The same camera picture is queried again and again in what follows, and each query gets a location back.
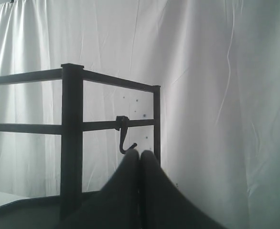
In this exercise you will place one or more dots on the black metal shelf rack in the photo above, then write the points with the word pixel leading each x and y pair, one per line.
pixel 72 127

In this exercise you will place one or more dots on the black metal hook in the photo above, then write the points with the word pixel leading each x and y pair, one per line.
pixel 122 124

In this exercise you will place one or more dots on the white backdrop curtain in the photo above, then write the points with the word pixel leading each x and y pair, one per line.
pixel 218 65

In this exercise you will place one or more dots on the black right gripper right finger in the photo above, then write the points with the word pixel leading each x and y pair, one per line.
pixel 162 205

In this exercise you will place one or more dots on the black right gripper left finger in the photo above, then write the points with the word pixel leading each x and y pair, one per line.
pixel 115 206

